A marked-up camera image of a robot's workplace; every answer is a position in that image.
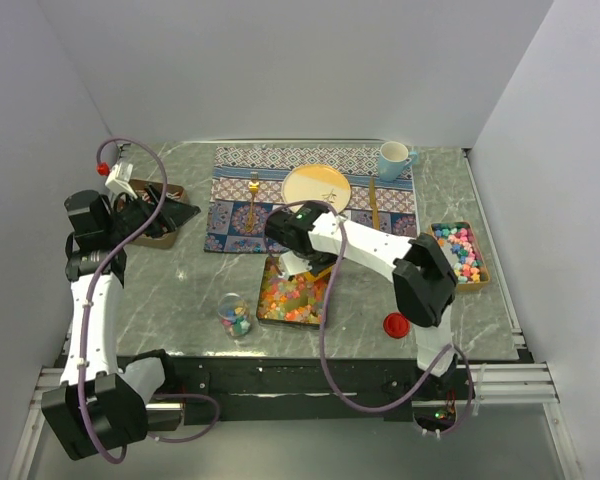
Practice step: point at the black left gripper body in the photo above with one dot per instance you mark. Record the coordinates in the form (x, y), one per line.
(131, 220)

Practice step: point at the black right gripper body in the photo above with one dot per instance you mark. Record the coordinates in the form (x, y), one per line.
(318, 260)

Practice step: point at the square tin of translucent candies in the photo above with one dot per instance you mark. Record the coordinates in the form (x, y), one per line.
(295, 302)

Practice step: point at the yellow plastic scoop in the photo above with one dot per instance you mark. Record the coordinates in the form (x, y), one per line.
(311, 277)

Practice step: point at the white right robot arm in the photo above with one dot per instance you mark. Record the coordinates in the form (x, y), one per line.
(316, 239)

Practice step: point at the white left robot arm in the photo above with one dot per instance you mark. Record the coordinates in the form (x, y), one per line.
(98, 405)

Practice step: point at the brown box of wrapped candies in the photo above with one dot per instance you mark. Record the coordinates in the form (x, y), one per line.
(174, 193)

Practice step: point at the gold tin of opaque candies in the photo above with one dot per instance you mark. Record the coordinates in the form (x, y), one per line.
(459, 244)

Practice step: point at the cream and orange plate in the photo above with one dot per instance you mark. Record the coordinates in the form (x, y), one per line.
(317, 183)

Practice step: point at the patterned placemat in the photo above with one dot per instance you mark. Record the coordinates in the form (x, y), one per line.
(230, 197)

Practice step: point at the gold fork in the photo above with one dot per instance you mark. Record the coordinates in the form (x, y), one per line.
(253, 188)

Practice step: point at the gold knife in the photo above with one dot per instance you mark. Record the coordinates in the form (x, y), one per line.
(373, 204)

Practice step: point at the clear glass jar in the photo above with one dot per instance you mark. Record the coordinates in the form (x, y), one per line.
(234, 315)

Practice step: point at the red jar lid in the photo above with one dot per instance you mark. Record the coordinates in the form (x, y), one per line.
(396, 325)

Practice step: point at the light blue mug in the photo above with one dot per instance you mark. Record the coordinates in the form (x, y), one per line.
(393, 158)

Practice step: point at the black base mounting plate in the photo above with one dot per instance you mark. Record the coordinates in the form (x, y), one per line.
(258, 389)

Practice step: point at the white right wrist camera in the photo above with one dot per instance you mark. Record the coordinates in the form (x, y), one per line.
(290, 265)

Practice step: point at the aluminium frame rail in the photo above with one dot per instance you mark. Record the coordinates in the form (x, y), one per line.
(494, 384)

